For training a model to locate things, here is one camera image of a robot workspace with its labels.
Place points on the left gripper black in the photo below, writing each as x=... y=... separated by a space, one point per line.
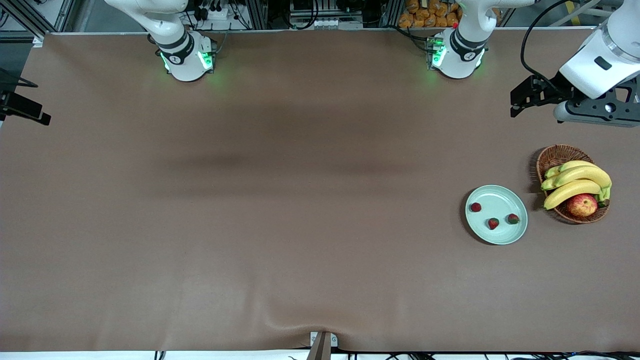
x=554 y=88

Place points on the red strawberry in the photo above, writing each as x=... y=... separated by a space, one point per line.
x=475 y=207
x=493 y=223
x=513 y=218

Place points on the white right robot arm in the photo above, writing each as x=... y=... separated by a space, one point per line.
x=175 y=45

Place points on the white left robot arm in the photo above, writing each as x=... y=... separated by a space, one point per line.
x=465 y=50

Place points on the light green round plate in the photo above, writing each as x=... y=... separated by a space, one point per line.
x=500 y=200

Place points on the brown wicker basket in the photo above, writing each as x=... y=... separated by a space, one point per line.
x=555 y=155

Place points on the yellow banana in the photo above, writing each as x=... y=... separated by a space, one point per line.
x=570 y=192
x=551 y=172
x=547 y=184
x=582 y=175
x=575 y=164

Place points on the red yellow apple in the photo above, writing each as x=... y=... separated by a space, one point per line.
x=581 y=205

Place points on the white power strip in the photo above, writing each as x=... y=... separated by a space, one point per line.
x=212 y=12

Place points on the white terminal strip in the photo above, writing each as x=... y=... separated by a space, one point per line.
x=330 y=22

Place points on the brown table cloth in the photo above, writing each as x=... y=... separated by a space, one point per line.
x=320 y=275

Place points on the metal table clamp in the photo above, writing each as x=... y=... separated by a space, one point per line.
x=322 y=345

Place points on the aluminium frame post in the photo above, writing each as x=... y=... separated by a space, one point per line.
x=259 y=12

